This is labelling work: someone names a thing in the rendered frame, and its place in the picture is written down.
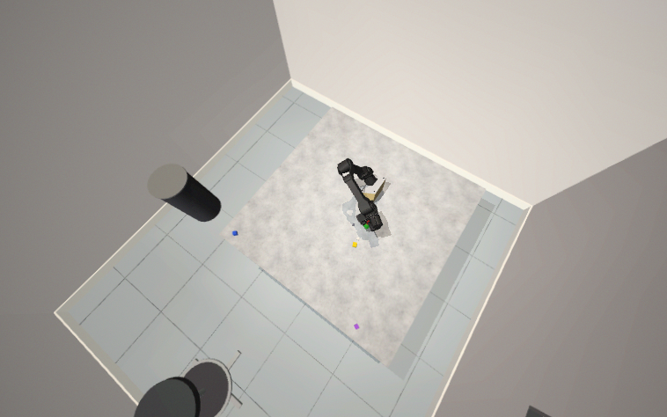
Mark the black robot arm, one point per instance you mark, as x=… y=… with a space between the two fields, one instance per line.
x=365 y=205

